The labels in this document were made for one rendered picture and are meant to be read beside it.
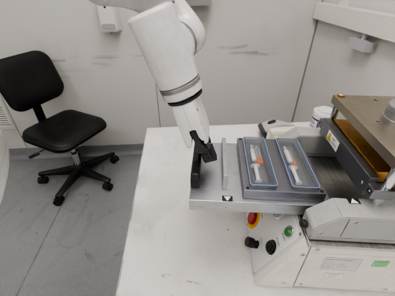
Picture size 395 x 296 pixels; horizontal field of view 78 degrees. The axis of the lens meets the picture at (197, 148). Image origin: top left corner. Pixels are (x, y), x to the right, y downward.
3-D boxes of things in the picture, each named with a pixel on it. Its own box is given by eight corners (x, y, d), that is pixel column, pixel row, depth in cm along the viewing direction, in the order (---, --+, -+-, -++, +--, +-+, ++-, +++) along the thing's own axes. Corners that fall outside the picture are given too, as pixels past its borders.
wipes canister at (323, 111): (320, 133, 115) (330, 103, 106) (330, 143, 108) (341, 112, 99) (302, 133, 114) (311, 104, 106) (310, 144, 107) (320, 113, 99)
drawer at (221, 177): (299, 156, 70) (306, 133, 65) (328, 218, 52) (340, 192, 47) (196, 152, 71) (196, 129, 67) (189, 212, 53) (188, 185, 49)
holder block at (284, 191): (297, 147, 67) (299, 139, 65) (323, 202, 50) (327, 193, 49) (236, 145, 68) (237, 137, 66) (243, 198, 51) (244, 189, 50)
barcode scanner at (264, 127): (296, 130, 117) (300, 115, 113) (303, 138, 111) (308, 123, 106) (254, 131, 116) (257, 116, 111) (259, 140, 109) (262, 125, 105)
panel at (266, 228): (242, 189, 84) (274, 150, 74) (253, 276, 59) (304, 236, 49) (237, 187, 83) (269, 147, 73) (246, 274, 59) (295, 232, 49)
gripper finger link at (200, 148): (186, 115, 50) (194, 120, 55) (194, 152, 48) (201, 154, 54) (191, 113, 49) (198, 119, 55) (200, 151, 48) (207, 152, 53)
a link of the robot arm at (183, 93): (163, 79, 53) (168, 92, 54) (154, 96, 46) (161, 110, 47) (199, 67, 51) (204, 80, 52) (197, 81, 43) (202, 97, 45)
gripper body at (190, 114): (169, 87, 54) (187, 128, 60) (160, 107, 46) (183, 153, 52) (201, 76, 52) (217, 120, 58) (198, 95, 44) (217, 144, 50)
